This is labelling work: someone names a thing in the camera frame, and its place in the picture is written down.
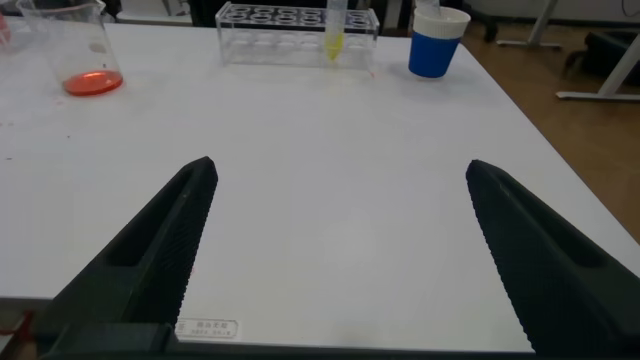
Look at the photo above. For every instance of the clear acrylic tube rack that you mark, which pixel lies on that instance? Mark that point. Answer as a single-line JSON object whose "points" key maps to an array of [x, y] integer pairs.
{"points": [[280, 46]]}

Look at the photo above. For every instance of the blue white paper cup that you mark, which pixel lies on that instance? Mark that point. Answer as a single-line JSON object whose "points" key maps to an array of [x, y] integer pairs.
{"points": [[432, 55]]}

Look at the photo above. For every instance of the yellow pigment test tube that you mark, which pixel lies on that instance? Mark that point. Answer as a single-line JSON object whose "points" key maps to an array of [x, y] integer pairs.
{"points": [[334, 45]]}

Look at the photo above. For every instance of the pale red pigment test tube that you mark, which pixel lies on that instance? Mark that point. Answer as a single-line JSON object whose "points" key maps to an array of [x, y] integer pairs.
{"points": [[4, 32]]}

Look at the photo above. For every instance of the white desk T-shaped legs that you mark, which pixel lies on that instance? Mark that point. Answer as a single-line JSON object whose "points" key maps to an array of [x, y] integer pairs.
{"points": [[620, 70]]}

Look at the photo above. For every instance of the black wheeled robot base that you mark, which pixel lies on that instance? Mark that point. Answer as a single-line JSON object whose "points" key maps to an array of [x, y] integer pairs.
{"points": [[600, 50]]}

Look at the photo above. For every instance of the white label sticker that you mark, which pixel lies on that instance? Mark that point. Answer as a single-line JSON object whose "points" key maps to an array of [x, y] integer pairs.
{"points": [[207, 328]]}

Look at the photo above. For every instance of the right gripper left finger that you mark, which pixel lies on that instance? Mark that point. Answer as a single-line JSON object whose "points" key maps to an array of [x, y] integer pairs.
{"points": [[145, 272]]}

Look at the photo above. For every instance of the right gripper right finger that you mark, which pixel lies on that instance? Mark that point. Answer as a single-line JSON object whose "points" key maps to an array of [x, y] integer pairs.
{"points": [[560, 272]]}

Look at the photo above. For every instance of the clear glass beaker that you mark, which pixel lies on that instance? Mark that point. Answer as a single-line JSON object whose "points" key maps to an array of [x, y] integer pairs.
{"points": [[92, 82]]}

